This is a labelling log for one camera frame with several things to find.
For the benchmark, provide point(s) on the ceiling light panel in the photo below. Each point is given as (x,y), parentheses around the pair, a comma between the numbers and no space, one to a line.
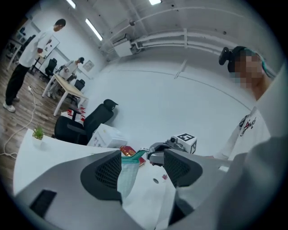
(70,3)
(155,1)
(93,29)

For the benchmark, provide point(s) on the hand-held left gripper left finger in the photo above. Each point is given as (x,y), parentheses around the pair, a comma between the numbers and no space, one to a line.
(69,186)

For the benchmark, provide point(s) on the light wooden table white legs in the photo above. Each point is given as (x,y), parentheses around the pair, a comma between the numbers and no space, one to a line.
(72,88)

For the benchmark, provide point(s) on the white ceiling air conditioner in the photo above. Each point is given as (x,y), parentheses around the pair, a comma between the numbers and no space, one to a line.
(123,49)

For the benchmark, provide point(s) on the framed wall picture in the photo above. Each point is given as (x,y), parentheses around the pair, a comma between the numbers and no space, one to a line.
(88,65)

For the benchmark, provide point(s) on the pile of red white packaging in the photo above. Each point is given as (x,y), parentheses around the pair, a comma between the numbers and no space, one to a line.
(77,112)

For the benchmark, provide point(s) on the black head-mounted camera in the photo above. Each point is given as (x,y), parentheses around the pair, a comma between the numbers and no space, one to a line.
(223,57)

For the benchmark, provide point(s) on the person's white printed t-shirt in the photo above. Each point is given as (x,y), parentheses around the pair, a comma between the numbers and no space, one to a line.
(258,139)

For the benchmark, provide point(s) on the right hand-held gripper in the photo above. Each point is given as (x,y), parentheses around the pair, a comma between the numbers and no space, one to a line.
(185,140)

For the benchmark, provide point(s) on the person's head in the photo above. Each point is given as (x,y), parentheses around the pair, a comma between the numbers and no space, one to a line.
(258,87)

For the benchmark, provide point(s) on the small red flower ornament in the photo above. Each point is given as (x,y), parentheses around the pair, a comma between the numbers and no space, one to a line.
(165,177)

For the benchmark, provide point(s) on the red packet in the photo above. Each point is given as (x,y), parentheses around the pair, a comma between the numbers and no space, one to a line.
(126,150)

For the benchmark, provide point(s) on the white whiteboard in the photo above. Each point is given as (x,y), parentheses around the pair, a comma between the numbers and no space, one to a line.
(52,46)

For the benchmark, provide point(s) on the small green potted plant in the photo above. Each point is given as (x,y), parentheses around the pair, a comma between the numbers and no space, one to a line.
(38,133)

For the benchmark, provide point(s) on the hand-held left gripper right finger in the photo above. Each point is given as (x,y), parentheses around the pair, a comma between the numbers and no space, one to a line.
(211,179)

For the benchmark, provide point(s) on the white appliance box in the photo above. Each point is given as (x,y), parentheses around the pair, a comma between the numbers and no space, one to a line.
(108,137)

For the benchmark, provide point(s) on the clear printed zip pouch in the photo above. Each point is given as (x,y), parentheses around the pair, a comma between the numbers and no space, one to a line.
(128,177)

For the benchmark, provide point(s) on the white ceiling pipe run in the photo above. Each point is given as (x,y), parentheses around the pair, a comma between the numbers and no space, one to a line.
(162,37)

